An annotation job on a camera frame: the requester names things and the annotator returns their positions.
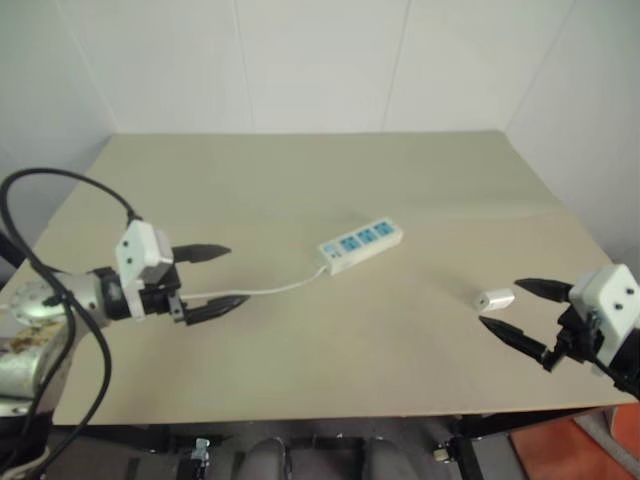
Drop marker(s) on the dark grey rounded shape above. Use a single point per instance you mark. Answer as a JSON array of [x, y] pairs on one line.
[[262, 457]]

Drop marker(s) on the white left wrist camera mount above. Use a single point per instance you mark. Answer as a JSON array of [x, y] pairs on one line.
[[134, 247]]

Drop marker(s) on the black table frame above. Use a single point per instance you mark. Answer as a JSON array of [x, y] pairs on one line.
[[470, 450]]

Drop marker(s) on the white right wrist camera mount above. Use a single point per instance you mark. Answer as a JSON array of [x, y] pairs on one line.
[[610, 305]]

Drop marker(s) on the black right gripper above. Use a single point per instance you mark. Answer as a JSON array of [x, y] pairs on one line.
[[577, 340]]

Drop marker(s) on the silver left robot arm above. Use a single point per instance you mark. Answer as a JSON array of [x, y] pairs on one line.
[[30, 305]]

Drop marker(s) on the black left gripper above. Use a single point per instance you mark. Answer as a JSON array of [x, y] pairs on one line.
[[157, 300]]

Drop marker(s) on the white plug adapter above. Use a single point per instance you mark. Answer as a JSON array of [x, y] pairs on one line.
[[496, 299]]

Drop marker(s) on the white power strip blue sockets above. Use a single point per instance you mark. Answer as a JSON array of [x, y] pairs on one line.
[[360, 246]]

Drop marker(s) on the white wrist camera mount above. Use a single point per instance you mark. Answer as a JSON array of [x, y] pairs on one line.
[[134, 247], [610, 305]]

